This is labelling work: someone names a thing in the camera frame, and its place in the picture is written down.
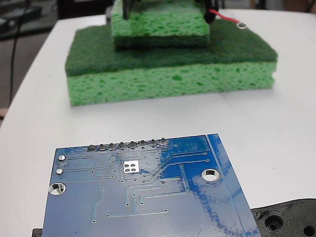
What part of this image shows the red wire with metal loop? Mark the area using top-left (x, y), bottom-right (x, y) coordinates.
top-left (208, 8), bottom-right (247, 30)

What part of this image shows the blue circuit board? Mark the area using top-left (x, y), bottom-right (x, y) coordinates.
top-left (42, 133), bottom-right (262, 237)

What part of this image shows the small green sponge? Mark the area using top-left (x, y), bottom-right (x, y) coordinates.
top-left (110, 0), bottom-right (211, 49)

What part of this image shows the large green sponge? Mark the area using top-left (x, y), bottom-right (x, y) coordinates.
top-left (64, 18), bottom-right (278, 107)

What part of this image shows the thin black cable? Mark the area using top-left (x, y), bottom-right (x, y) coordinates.
top-left (9, 0), bottom-right (33, 107)

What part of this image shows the black plastic mount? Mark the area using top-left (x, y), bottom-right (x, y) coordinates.
top-left (31, 197), bottom-right (316, 237)

